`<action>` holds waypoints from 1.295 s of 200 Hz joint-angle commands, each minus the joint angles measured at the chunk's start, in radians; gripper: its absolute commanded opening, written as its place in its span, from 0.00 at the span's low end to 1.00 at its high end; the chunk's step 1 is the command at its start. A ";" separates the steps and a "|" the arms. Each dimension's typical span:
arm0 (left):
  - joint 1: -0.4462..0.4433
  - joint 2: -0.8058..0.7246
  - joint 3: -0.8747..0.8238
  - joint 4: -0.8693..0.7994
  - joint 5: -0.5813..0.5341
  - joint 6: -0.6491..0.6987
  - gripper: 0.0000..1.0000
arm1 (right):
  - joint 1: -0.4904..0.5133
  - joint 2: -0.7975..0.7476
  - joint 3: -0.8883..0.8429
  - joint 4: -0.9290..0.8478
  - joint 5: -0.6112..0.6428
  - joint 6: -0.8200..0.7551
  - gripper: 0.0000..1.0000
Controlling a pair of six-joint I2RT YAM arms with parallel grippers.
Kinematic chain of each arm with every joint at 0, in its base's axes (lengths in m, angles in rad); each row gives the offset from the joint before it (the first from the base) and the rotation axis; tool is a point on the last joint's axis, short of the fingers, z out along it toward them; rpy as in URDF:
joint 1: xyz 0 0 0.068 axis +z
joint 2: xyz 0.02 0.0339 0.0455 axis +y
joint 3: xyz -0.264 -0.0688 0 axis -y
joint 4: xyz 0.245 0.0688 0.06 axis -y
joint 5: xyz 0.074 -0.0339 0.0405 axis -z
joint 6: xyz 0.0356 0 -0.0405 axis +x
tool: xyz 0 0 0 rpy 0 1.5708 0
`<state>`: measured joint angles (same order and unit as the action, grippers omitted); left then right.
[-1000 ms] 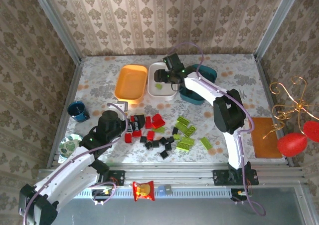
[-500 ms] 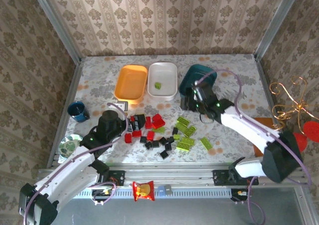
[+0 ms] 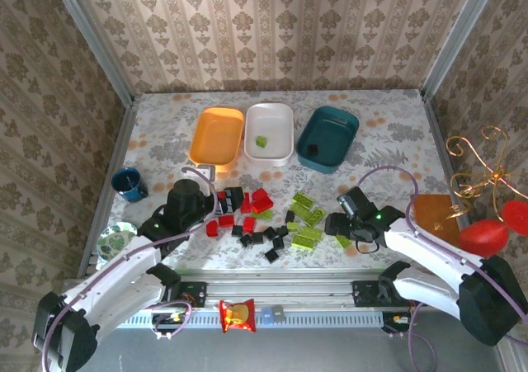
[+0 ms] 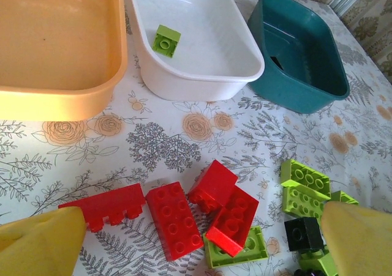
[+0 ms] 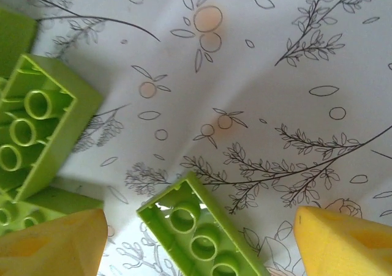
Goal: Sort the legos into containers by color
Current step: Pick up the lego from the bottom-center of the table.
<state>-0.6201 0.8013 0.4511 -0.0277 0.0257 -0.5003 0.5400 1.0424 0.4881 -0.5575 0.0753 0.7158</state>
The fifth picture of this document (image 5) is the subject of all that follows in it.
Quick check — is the white floral tablecloth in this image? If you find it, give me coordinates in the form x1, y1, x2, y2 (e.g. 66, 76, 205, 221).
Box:
0, 0, 392, 276

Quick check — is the lime green lego brick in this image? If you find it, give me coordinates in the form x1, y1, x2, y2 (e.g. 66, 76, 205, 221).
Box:
0, 54, 105, 203
0, 186, 105, 237
136, 171, 272, 276
0, 8, 38, 78

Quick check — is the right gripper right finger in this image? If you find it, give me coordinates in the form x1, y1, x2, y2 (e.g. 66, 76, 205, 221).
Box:
293, 205, 392, 276

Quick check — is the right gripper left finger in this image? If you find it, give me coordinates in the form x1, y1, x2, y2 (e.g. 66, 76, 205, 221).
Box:
0, 207, 108, 276

